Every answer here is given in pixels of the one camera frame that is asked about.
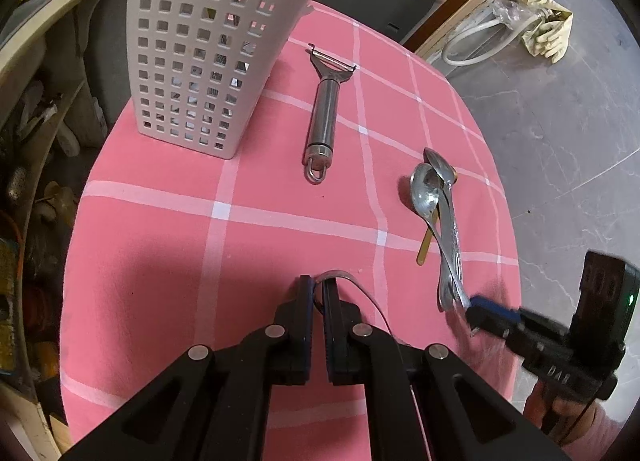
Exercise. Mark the pink checkered tablecloth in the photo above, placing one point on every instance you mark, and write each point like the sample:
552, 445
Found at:
175, 241

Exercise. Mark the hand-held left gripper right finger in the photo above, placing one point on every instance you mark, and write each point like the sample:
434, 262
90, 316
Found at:
327, 313

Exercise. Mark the steel spoons bundle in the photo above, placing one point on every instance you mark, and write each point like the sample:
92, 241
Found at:
425, 191

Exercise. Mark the white perforated utensil basket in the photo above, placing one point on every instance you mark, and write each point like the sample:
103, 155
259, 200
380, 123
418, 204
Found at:
165, 106

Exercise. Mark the person's right forearm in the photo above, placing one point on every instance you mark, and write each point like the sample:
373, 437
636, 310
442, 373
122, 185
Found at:
605, 433

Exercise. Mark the stainless steel peeler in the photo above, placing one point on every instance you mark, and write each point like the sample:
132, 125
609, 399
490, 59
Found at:
325, 106

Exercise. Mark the silver metal spoon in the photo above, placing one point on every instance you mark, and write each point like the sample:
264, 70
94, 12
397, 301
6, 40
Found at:
438, 163

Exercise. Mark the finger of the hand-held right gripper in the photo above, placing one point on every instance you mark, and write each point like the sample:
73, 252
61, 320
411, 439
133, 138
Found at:
492, 308
492, 327

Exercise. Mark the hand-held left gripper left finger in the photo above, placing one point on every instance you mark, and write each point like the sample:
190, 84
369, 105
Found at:
308, 306

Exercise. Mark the clear plastic bag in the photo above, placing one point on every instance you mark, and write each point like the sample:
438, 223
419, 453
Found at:
505, 11

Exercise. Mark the beige kitchen counter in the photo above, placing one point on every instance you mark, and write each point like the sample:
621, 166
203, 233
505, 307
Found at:
20, 48

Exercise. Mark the person's right hand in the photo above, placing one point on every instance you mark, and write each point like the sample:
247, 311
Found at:
540, 408

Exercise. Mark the worn door frame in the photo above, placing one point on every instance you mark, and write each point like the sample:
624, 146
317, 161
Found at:
465, 1

